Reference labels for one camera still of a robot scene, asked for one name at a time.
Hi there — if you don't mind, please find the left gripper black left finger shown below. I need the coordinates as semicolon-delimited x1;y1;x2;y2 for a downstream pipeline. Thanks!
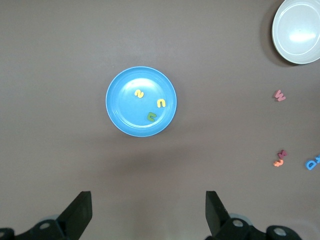
0;191;93;240

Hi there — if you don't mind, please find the blue plate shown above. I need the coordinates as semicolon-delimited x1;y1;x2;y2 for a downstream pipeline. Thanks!
105;66;178;138

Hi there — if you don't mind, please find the beige plate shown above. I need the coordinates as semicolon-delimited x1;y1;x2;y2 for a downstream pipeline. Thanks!
271;0;320;65

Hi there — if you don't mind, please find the pink foam letter w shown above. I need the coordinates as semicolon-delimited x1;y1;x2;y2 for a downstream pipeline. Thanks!
273;89;287;102

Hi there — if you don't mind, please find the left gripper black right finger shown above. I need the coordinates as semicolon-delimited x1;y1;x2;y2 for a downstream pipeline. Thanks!
205;191;301;240

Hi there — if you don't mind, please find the blue foam letter D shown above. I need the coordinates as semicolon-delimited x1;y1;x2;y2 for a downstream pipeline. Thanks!
304;158;318;171

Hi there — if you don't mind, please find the brown table cover mat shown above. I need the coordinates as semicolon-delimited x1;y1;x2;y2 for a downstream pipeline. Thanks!
0;0;320;240

